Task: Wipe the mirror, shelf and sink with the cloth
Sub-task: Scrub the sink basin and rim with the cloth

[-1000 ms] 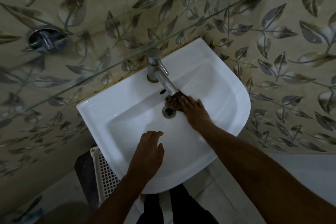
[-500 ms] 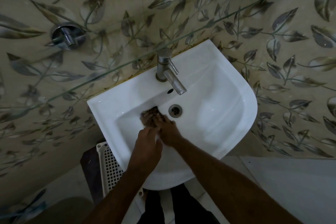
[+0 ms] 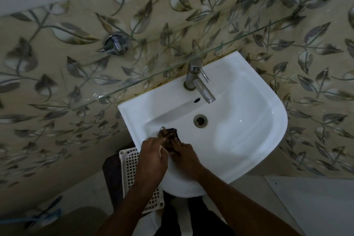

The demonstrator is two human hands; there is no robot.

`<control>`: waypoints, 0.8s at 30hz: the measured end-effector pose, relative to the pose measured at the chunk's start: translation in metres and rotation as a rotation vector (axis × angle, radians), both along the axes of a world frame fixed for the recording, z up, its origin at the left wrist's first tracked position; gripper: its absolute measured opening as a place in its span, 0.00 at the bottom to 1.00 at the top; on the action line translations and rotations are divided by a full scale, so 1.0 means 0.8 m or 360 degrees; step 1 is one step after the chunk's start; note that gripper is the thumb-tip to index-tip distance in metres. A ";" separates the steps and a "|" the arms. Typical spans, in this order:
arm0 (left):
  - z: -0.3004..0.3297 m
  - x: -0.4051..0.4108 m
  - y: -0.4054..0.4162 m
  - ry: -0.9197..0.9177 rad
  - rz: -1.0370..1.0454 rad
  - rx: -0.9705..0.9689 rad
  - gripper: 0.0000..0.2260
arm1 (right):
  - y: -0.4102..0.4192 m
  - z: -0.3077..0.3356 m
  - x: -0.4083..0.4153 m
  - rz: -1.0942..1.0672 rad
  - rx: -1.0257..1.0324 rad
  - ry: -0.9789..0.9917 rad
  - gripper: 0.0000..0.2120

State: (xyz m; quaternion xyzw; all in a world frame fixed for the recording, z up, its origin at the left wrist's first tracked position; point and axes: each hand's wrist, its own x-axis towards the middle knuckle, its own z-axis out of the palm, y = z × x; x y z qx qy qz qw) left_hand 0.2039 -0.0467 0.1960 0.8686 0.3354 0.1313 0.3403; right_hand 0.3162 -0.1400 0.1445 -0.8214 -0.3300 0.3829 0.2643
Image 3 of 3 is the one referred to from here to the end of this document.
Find person's left hand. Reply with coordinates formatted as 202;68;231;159
137;136;169;180

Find person's right hand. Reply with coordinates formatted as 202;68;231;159
167;139;206;180

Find dark brown scrubber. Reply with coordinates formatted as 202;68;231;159
158;126;183;153

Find person's left forearm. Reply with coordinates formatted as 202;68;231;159
95;173;165;236

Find person's right forearm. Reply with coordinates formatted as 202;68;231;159
192;166;302;236

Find white plastic mesh basket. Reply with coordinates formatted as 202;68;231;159
119;147;165;214

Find dark brown stool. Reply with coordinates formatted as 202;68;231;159
102;153;125;204

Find white ceramic wash basin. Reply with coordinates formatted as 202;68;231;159
118;51;289;198

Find person's dark trousers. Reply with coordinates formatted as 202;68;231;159
154;190;236;236

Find steel basin tap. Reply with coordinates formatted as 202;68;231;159
184;57;216;104

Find clear glass shelf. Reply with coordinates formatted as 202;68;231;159
64;0;305;111

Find white flat panel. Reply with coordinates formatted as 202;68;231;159
264;175;354;236

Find steel drain ring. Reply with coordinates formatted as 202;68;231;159
193;114;207;128

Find blue hose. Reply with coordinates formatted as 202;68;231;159
24;195;63;230

